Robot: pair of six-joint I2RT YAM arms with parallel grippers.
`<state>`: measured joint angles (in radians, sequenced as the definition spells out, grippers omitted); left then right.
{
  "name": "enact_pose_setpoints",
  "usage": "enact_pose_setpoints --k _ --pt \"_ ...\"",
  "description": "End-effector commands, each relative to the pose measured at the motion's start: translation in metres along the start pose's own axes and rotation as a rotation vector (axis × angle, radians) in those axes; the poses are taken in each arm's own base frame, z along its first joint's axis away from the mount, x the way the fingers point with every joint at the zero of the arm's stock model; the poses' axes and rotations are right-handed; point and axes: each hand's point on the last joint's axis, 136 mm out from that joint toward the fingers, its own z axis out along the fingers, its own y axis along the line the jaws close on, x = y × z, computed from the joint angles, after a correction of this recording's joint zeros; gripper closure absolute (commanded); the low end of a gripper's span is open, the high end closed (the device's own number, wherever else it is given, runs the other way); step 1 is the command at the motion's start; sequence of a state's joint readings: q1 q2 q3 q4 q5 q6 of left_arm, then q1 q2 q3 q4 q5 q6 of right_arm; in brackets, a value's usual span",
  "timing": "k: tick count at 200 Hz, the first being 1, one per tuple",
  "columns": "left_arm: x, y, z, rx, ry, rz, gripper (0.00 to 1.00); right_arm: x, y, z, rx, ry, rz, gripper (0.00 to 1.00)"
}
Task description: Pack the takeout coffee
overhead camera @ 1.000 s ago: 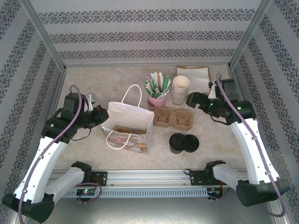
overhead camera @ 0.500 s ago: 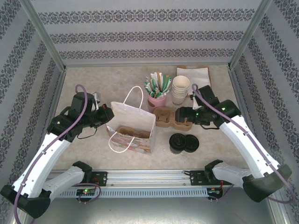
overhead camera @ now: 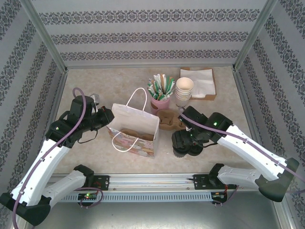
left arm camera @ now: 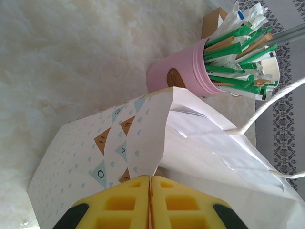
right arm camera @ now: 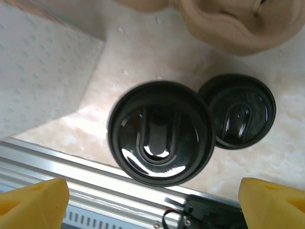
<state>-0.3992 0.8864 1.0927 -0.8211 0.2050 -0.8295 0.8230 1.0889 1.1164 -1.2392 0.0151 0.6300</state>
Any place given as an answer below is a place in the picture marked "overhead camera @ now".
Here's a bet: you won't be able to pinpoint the aluminium frame corner post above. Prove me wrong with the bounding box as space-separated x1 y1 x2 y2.
232 0 279 72
23 0 69 72

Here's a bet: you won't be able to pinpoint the grey slotted cable duct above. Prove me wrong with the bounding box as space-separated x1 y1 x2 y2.
57 191 214 203

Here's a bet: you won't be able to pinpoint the small green-lit circuit board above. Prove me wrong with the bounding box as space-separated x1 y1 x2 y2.
78 193 99 200

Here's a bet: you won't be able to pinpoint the pink cup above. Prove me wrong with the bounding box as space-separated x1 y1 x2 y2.
150 94 171 115

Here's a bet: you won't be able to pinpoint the patterned paper bag white handles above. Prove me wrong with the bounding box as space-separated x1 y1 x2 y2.
106 87 161 160

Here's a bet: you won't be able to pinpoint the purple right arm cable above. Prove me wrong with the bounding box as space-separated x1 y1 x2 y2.
178 107 305 208

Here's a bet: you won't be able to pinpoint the green striped wrapped straw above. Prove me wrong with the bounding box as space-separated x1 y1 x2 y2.
147 81 158 97
166 76 174 95

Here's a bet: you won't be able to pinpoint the brown wooden stirrer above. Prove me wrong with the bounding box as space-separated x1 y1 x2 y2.
160 73 167 93

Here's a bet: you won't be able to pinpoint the aluminium frame side rail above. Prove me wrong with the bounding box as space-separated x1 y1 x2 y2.
51 69 69 114
233 69 291 162

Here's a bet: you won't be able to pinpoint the grey metal base panel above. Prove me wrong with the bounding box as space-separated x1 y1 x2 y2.
23 190 294 229

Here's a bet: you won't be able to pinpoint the coffee cup with black lid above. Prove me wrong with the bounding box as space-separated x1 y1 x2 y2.
172 143 192 159

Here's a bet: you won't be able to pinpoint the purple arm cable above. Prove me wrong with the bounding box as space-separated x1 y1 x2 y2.
11 87 103 229
178 107 305 208

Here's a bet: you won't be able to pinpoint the aluminium frame cross beam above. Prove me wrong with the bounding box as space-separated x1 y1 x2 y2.
63 63 236 70

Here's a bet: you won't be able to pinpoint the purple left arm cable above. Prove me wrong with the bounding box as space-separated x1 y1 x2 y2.
11 87 103 229

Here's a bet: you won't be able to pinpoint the brown napkin tray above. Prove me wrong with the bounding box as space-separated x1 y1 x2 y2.
179 67 218 101

